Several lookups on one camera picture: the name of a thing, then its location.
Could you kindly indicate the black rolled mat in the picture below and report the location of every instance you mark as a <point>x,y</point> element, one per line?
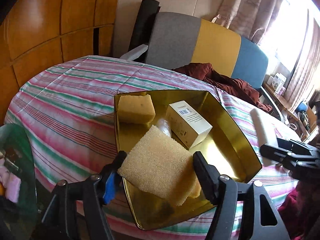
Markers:
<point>144,23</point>

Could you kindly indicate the grey yellow blue chair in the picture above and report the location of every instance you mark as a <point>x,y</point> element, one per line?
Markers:
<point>179,39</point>

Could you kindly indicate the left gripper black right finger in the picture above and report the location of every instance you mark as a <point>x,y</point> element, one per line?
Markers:
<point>208,177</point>

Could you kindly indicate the white foam block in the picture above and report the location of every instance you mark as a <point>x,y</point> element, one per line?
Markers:
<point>263,127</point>

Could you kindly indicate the white boxes on shelf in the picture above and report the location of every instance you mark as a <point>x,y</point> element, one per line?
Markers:
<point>277,82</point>

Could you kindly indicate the beige cardboard box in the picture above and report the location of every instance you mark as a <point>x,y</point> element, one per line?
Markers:
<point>188,125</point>

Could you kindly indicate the dark red jacket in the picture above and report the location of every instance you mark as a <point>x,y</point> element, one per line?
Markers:
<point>235,87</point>

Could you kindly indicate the brown wooden wardrobe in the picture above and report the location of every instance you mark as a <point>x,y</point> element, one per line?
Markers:
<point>38,34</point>

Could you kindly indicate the striped pink green bedsheet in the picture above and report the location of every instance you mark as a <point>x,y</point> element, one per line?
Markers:
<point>67,111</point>

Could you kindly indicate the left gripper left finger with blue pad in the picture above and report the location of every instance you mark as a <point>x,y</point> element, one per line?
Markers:
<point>111,179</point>

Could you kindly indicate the red cloth at edge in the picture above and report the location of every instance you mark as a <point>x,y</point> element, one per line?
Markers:
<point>300,211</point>

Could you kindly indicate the patterned beige curtain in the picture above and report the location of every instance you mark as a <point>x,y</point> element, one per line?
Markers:
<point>287,32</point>

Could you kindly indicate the green plastic basket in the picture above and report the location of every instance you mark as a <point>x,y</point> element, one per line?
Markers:
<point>18,196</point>

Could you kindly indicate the wooden side shelf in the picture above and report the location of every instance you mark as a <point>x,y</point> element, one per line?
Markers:
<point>306,135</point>

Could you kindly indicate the yellow sponge block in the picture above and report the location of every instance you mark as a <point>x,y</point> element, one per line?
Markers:
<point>159,165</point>
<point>135,109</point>

